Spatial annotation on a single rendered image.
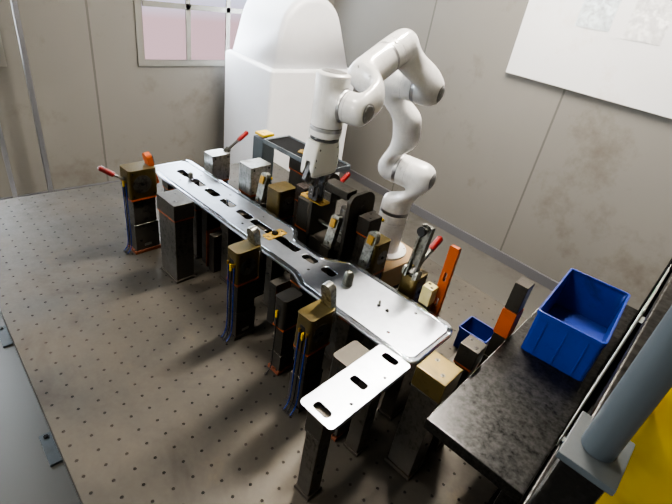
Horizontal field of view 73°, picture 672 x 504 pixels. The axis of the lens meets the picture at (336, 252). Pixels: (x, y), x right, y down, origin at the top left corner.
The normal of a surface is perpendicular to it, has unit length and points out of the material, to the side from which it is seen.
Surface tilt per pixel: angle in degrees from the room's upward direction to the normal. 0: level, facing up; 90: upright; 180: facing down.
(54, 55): 90
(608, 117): 90
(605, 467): 0
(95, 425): 0
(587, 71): 90
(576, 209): 90
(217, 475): 0
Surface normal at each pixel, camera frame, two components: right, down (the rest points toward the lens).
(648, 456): -0.68, 0.29
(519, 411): 0.14, -0.84
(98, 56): 0.66, 0.48
